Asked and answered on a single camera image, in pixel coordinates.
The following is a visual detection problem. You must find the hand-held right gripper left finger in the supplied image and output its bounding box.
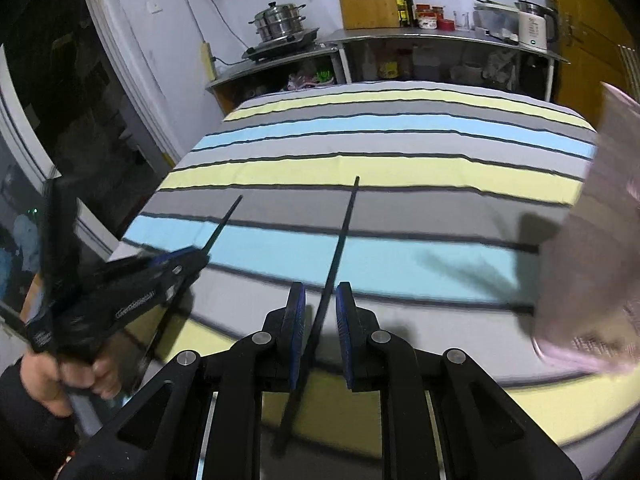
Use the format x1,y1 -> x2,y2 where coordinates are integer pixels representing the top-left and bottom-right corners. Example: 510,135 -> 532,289
57,281 -> 307,480

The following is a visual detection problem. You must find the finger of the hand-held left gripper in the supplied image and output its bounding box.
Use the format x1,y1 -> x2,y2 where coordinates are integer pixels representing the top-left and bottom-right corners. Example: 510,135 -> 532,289
106,246 -> 212,295

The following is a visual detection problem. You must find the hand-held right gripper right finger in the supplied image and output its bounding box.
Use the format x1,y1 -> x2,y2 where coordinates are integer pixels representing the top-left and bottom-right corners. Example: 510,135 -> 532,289
335,281 -> 583,480

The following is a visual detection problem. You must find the black chopstick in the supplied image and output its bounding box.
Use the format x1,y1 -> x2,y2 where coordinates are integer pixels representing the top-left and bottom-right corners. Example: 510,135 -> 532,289
272,176 -> 362,457
125,195 -> 244,396

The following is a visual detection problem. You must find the pink paper bag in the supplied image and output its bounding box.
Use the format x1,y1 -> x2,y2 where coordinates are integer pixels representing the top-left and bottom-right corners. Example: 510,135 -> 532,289
530,81 -> 640,377

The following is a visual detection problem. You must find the person's left forearm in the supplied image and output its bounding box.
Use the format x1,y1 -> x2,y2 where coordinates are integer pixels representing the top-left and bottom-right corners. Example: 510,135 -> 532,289
0,360 -> 83,480

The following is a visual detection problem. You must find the person's left hand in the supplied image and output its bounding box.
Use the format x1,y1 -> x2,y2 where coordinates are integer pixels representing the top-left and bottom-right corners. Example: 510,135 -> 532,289
20,346 -> 124,417

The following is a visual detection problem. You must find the striped bed sheet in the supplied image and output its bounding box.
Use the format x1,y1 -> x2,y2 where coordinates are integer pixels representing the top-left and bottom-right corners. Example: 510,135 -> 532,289
107,80 -> 640,461

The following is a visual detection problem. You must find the small steel shelf counter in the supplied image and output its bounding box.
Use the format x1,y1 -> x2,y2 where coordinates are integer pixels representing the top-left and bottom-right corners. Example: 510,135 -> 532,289
206,44 -> 347,113

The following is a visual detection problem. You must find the portable gas stove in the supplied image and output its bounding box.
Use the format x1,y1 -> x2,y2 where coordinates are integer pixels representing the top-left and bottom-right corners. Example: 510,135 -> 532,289
242,27 -> 321,64

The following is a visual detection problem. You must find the steel steamer pot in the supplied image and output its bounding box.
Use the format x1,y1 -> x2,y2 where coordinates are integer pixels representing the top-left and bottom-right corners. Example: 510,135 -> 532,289
248,2 -> 307,42

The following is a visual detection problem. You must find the long steel shelf counter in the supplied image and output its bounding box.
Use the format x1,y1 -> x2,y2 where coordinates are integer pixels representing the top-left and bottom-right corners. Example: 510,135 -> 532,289
320,26 -> 572,104

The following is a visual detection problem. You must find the grey dish container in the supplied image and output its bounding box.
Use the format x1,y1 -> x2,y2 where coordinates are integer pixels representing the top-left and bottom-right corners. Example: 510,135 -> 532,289
472,0 -> 521,44

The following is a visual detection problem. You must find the white electric kettle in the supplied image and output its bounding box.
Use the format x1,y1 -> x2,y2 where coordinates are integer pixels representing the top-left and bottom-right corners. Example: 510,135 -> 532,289
516,0 -> 560,52

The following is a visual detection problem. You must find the yellow wooden door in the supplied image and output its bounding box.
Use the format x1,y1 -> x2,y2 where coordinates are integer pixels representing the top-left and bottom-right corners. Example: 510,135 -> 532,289
546,0 -> 637,132

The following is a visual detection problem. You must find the white door frame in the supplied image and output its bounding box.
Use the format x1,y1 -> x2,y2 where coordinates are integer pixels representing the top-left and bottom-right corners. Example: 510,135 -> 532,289
75,0 -> 182,172

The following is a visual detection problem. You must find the black power cable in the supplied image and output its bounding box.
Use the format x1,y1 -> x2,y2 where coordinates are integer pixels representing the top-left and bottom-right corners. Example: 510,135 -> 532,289
204,0 -> 252,50

